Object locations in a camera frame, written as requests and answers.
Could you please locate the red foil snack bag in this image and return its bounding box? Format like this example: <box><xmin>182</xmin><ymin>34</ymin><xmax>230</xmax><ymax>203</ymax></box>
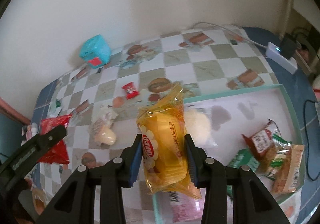
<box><xmin>38</xmin><ymin>114</ymin><xmax>72</xmax><ymax>165</ymax></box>

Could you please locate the teal toy box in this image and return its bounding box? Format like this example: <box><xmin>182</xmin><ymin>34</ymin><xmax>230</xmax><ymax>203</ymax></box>
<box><xmin>79</xmin><ymin>34</ymin><xmax>112</xmax><ymax>69</ymax></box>

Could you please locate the black cable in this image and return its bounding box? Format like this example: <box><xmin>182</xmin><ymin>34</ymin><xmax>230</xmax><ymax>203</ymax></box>
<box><xmin>303</xmin><ymin>99</ymin><xmax>320</xmax><ymax>181</ymax></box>

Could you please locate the green snack packet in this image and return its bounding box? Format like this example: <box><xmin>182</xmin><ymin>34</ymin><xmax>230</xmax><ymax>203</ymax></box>
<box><xmin>226</xmin><ymin>148</ymin><xmax>260</xmax><ymax>176</ymax></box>

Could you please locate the small red candy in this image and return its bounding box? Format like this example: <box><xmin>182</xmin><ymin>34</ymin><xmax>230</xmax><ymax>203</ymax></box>
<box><xmin>121</xmin><ymin>82</ymin><xmax>139</xmax><ymax>99</ymax></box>

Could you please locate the yellow cake packet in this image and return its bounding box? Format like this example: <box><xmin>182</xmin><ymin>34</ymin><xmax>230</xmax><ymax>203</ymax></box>
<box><xmin>136</xmin><ymin>84</ymin><xmax>202</xmax><ymax>199</ymax></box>

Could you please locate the crumpled white wrapper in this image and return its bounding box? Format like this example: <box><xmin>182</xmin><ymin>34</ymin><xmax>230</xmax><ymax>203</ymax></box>
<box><xmin>90</xmin><ymin>106</ymin><xmax>118</xmax><ymax>136</ymax></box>

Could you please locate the patterned checkered tablecloth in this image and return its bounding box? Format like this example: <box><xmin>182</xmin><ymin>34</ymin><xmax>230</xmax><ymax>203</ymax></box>
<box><xmin>32</xmin><ymin>25</ymin><xmax>319</xmax><ymax>223</ymax></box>

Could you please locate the red brown snack packet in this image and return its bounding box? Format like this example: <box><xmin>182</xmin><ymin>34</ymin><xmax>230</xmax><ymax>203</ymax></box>
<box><xmin>242</xmin><ymin>119</ymin><xmax>278</xmax><ymax>161</ymax></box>

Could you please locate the black power adapter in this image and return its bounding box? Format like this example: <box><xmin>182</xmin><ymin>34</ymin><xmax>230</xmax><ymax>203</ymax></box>
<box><xmin>279</xmin><ymin>33</ymin><xmax>297</xmax><ymax>60</ymax></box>

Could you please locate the pink barcode snack packet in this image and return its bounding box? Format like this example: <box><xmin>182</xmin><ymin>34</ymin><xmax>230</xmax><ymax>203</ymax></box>
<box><xmin>169</xmin><ymin>191</ymin><xmax>204</xmax><ymax>223</ymax></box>

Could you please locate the torn silver green wrapper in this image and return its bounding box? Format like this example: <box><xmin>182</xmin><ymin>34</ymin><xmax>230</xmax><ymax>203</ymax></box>
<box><xmin>48</xmin><ymin>99</ymin><xmax>62</xmax><ymax>118</ymax></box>

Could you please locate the brown bread snack packet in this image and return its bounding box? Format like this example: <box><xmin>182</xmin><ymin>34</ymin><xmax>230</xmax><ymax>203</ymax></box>
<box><xmin>272</xmin><ymin>144</ymin><xmax>304</xmax><ymax>194</ymax></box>

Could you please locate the white power strip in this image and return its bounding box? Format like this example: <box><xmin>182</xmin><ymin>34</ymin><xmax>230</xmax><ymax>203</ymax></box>
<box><xmin>266</xmin><ymin>42</ymin><xmax>298</xmax><ymax>74</ymax></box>

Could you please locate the teal rimmed white tray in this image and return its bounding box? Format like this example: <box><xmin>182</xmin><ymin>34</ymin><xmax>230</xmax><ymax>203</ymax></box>
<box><xmin>152</xmin><ymin>84</ymin><xmax>305</xmax><ymax>223</ymax></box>

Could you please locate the clear round white cake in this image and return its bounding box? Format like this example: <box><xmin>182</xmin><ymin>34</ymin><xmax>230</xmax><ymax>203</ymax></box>
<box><xmin>184</xmin><ymin>109</ymin><xmax>217</xmax><ymax>149</ymax></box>

